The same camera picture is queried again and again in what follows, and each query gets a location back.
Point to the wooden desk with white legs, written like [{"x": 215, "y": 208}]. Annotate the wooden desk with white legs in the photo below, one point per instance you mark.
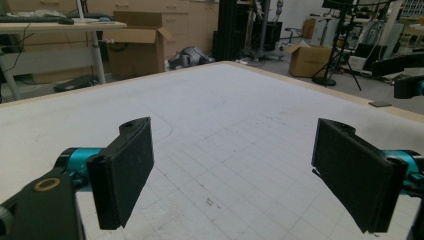
[{"x": 50, "y": 27}]

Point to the large open cardboard box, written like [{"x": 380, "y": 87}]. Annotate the large open cardboard box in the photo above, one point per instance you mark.
[{"x": 133, "y": 56}]

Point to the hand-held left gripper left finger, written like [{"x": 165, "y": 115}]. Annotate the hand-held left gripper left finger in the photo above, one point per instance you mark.
[{"x": 123, "y": 173}]

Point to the small dark square pad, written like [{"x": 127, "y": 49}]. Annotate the small dark square pad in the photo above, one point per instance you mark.
[{"x": 380, "y": 104}]

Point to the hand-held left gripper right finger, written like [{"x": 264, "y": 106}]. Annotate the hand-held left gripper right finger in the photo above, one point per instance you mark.
[{"x": 353, "y": 176}]

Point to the black equipment rack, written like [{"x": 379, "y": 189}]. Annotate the black equipment rack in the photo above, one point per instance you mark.
[{"x": 225, "y": 30}]

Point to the grey helmet-shaped device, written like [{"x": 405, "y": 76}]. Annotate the grey helmet-shaped device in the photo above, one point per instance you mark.
[{"x": 191, "y": 56}]

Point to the black tripod stand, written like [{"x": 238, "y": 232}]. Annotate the black tripod stand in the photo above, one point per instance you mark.
[{"x": 322, "y": 81}]

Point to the white grid mat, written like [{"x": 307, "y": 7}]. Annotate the white grid mat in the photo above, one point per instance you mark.
[{"x": 233, "y": 116}]

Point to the black keyboard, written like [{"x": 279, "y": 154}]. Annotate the black keyboard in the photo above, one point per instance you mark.
[{"x": 30, "y": 19}]

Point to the small cardboard box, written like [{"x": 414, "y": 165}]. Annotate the small cardboard box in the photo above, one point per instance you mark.
[{"x": 308, "y": 63}]

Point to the black flat device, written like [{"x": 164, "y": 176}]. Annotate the black flat device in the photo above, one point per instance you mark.
[{"x": 75, "y": 84}]

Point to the black computer mouse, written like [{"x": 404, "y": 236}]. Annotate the black computer mouse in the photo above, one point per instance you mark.
[{"x": 66, "y": 21}]

